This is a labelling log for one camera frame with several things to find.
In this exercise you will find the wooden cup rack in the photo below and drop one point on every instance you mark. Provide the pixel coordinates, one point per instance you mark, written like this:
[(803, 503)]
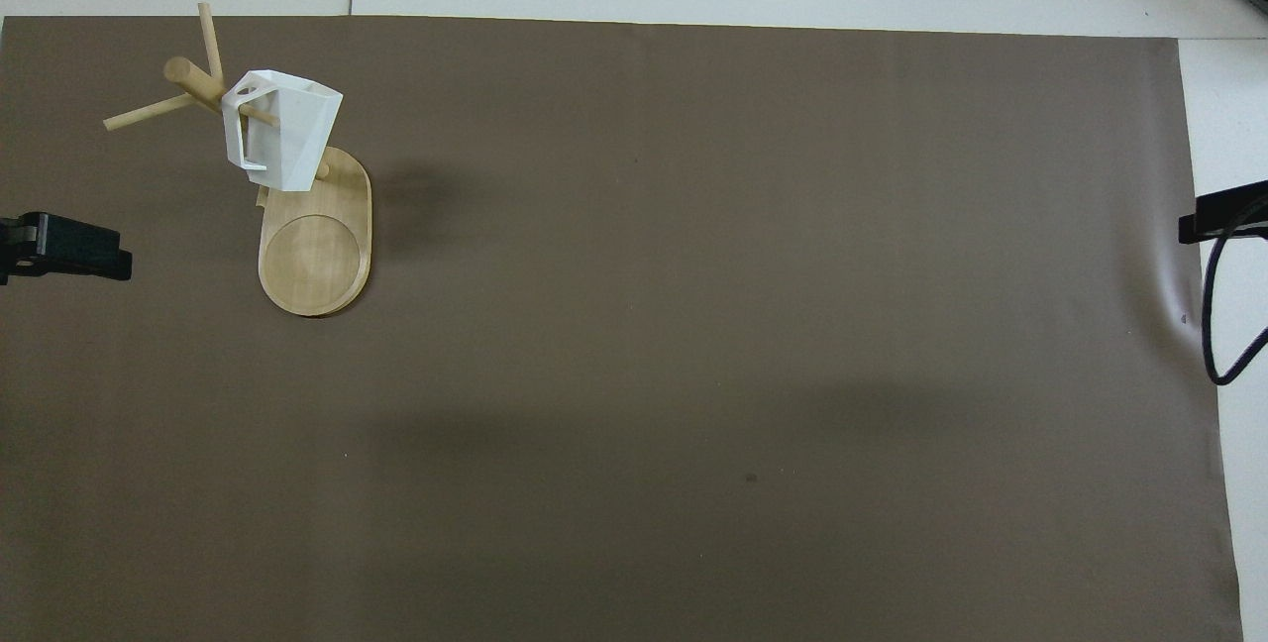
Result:
[(312, 261)]

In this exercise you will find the white faceted cup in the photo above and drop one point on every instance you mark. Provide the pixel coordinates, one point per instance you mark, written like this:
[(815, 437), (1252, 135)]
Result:
[(295, 132)]

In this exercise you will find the black stand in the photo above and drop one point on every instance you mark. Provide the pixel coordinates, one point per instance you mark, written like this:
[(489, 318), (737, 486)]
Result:
[(69, 248), (1228, 211)]

